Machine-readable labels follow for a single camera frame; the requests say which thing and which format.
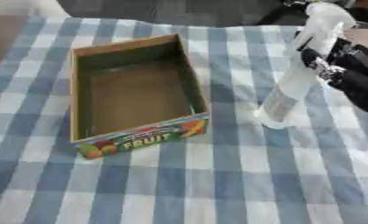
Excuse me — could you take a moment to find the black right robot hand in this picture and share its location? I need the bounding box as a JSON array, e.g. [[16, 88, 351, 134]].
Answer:
[[293, 30, 368, 114]]

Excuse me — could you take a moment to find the white spray bottle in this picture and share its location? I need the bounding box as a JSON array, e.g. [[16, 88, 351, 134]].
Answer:
[[252, 1, 359, 130]]

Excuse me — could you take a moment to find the open cardboard box green inside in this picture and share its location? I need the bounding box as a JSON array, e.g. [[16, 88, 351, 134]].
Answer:
[[68, 32, 212, 160]]

